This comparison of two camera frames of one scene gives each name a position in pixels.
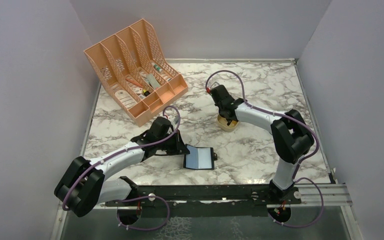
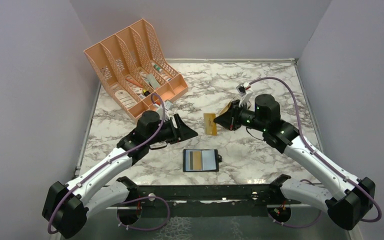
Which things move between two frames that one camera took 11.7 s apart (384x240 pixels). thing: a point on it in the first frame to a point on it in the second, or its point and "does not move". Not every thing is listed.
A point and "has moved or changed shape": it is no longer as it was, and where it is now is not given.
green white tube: (156, 67) does not move
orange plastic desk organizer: (136, 73) does not move
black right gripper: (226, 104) to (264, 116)
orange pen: (135, 82) does not move
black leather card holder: (199, 158) has moved or changed shape
